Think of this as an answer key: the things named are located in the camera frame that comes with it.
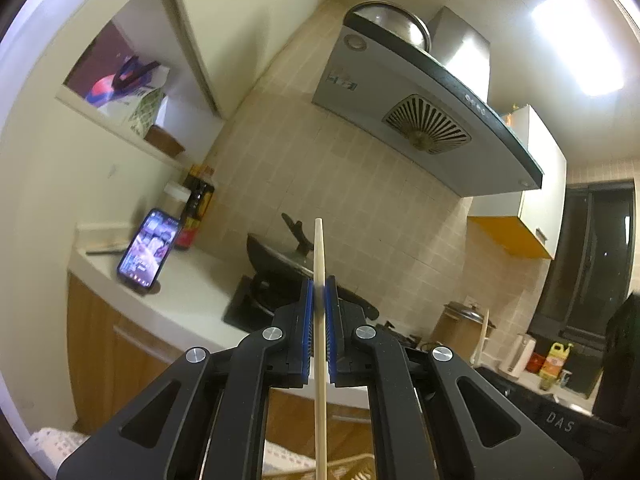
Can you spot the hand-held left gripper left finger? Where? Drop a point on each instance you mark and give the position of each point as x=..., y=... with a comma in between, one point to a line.
x=309, y=330

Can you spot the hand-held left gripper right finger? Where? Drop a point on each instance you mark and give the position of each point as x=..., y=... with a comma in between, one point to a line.
x=331, y=332

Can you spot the wooden chopstick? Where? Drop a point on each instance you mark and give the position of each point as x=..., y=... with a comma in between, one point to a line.
x=320, y=255
x=483, y=332

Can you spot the yellow oil bottle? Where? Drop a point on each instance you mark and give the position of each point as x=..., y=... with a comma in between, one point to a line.
x=555, y=365

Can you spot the red container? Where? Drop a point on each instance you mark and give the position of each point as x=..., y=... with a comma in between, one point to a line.
x=536, y=362

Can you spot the black gas stove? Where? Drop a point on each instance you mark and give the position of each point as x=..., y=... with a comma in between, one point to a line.
x=245, y=310

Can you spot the black wok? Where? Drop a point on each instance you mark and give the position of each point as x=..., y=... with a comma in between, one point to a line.
x=270, y=272

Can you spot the white electric kettle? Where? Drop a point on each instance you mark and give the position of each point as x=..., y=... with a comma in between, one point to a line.
x=515, y=360

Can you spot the glass wok lid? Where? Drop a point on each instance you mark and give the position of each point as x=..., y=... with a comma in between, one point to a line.
x=285, y=255

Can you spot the brown rice cooker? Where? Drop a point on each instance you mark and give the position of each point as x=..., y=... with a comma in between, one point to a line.
x=457, y=330

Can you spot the dark window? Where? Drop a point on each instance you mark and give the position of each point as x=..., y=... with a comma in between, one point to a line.
x=585, y=270

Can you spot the dark soy sauce bottle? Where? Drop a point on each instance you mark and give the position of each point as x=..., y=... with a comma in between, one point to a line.
x=192, y=220

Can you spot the black smartphone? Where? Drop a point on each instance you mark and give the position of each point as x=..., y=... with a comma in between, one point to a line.
x=147, y=250

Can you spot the jar with white lid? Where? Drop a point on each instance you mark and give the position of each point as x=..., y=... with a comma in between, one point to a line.
x=175, y=200

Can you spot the wooden base cabinet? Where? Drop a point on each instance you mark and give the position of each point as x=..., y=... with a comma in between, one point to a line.
x=115, y=340

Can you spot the brown box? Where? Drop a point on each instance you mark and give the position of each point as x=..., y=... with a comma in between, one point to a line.
x=165, y=140

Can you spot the grey range hood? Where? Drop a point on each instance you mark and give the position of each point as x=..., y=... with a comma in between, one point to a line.
x=400, y=90

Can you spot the white lace cloth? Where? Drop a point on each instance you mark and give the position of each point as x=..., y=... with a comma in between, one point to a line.
x=55, y=447

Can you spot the white shopping bag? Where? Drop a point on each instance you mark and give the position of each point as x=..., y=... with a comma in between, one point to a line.
x=135, y=105

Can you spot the metal bowl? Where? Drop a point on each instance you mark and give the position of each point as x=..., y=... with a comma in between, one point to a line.
x=395, y=22

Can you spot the ceiling light panel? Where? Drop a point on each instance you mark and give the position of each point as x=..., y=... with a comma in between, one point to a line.
x=582, y=40

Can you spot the white and yellow wall cabinet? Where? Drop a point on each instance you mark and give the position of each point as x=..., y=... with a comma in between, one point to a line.
x=537, y=180

